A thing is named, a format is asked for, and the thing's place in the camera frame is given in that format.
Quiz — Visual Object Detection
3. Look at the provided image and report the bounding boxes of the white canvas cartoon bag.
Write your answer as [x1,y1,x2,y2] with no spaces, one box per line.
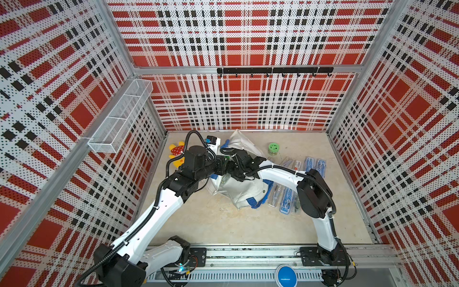
[207,130,273,209]

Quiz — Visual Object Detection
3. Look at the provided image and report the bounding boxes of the clear compass case small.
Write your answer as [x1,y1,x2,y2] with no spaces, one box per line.
[268,184,284,208]

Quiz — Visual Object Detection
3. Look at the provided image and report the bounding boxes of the clear compass case grey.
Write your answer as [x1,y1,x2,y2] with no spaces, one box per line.
[280,157,294,169]

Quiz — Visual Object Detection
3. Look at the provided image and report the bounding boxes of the clear case red accents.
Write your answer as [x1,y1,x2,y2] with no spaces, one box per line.
[294,160,302,171]

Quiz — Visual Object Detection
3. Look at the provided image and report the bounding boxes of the clear case green refill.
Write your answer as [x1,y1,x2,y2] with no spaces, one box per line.
[292,199,301,214]

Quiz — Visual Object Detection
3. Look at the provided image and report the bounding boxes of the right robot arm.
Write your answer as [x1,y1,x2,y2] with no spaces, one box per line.
[220,148,351,267]

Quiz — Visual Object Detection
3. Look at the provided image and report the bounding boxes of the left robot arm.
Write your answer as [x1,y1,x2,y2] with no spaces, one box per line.
[75,130,221,287]

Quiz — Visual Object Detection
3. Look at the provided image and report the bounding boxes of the yellow red plush toy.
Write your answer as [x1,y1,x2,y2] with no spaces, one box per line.
[169,141,185,168]

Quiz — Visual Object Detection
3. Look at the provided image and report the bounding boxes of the green lidded small jar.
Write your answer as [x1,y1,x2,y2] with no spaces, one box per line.
[268,142,280,156]

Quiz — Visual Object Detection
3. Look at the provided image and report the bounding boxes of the blue round button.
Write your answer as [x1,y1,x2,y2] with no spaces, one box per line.
[275,264,298,287]

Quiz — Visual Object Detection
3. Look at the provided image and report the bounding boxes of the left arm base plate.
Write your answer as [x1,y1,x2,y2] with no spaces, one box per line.
[178,248,208,267]

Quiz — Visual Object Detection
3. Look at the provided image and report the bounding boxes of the white wire mesh basket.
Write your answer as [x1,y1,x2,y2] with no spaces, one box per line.
[88,79,153,154]

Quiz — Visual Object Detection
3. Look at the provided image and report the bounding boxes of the black hook rail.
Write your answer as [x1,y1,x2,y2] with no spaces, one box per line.
[216,66,334,75]

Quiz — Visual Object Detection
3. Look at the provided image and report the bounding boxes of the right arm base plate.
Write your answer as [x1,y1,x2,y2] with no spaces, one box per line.
[300,245,351,267]

